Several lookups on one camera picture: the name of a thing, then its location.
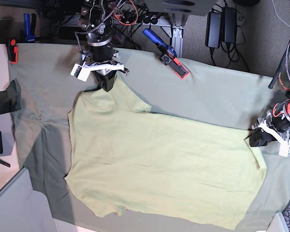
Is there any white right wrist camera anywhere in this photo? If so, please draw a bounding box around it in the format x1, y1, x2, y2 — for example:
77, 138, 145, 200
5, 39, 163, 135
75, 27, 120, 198
70, 63, 91, 82

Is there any black orange corner clamp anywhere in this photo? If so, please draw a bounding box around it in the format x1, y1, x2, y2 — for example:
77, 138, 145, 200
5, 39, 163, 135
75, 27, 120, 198
5, 39, 18, 64

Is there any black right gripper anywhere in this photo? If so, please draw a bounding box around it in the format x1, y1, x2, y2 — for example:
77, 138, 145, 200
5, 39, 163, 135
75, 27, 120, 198
94, 71, 117, 92

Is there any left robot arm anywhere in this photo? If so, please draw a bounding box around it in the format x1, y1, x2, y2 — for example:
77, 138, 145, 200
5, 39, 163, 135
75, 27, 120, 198
249, 40, 290, 147

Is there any black power adapter brick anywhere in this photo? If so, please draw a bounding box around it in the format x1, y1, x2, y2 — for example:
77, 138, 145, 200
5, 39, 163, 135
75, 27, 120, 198
205, 12, 221, 48

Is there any blue spring clamp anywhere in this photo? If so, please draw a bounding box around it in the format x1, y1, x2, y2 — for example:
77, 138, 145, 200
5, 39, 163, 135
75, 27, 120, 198
20, 13, 37, 43

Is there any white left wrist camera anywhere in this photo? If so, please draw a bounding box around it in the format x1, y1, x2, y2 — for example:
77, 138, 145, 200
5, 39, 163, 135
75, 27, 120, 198
278, 144, 290, 157

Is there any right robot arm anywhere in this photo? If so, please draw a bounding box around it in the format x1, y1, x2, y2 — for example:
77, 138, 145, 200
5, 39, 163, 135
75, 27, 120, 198
71, 0, 126, 92

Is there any dark green cloth pile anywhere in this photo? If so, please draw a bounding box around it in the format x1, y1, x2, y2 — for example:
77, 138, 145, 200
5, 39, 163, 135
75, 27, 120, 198
0, 79, 21, 115

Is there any white foam board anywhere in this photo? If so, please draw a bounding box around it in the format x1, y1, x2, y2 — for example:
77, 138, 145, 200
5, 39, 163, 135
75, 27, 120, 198
0, 168, 56, 232

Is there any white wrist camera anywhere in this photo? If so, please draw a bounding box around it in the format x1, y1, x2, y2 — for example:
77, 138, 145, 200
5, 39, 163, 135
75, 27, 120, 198
70, 63, 91, 82
278, 144, 290, 157

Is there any aluminium table frame leg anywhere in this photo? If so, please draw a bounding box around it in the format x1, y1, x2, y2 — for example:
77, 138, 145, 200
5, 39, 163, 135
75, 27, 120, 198
169, 13, 189, 58

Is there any blue orange bar clamp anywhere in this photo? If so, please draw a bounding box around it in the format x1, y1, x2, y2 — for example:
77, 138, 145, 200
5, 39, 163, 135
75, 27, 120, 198
143, 28, 189, 79

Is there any light green T-shirt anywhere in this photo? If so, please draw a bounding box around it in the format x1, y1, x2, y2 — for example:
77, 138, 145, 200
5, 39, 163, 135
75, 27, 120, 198
65, 78, 267, 230

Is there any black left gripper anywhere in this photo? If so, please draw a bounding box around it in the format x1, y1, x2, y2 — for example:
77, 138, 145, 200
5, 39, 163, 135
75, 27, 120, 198
249, 129, 276, 147

